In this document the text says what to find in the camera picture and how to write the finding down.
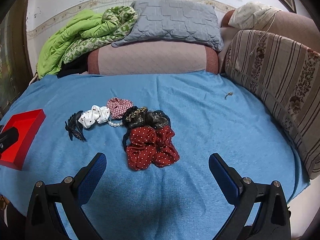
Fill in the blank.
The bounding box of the wooden glass panel door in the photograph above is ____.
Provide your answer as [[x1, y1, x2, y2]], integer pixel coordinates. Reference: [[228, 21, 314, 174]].
[[1, 0, 33, 117]]

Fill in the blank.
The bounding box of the small metal trinket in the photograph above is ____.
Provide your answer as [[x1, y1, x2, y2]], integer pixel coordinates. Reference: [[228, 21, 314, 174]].
[[224, 92, 233, 100]]

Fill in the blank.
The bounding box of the pink bolster cushion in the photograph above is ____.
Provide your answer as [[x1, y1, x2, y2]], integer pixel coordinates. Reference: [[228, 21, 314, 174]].
[[87, 41, 219, 76]]

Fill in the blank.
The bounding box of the red tray box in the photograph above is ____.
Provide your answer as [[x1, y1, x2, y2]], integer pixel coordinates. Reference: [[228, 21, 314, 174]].
[[1, 109, 46, 170]]

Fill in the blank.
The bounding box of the leopard print hair tie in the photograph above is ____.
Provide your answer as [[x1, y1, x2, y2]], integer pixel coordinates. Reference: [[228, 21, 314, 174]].
[[125, 106, 149, 123]]

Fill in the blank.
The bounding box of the grey quilted pillow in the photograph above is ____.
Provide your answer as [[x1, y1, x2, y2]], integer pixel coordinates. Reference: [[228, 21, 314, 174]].
[[112, 0, 224, 52]]

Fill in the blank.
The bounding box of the red gingham scrunchie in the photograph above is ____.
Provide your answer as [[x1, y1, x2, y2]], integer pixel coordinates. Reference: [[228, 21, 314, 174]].
[[106, 98, 133, 120]]

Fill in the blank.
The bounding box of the green quilted blanket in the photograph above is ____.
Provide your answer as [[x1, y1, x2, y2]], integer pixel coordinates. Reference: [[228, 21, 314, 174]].
[[36, 6, 138, 79]]

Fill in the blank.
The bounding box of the white floral pillow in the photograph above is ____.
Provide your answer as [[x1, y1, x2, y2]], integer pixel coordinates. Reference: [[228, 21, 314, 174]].
[[228, 2, 281, 30]]

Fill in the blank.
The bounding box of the black hair claw clip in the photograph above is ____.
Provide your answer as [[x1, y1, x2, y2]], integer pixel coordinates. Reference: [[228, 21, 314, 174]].
[[65, 111, 86, 141]]

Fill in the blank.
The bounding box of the red polka dot scrunchie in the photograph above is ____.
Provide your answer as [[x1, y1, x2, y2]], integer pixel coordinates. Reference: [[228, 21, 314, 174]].
[[125, 125, 180, 171]]

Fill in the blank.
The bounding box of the blue terry bed cover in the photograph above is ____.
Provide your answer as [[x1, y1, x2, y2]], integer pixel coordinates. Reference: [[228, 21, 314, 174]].
[[1, 71, 309, 239]]

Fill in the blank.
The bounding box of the white dotted scrunchie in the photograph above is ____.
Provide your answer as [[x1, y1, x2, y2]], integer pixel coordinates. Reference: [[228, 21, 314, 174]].
[[78, 105, 111, 129]]

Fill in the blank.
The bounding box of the striped floral cushion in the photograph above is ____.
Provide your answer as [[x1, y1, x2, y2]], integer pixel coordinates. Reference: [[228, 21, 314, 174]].
[[224, 30, 319, 179]]

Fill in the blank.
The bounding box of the black sheer scrunchie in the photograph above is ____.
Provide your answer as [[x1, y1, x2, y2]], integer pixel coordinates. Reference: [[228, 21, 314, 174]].
[[121, 106, 171, 150]]

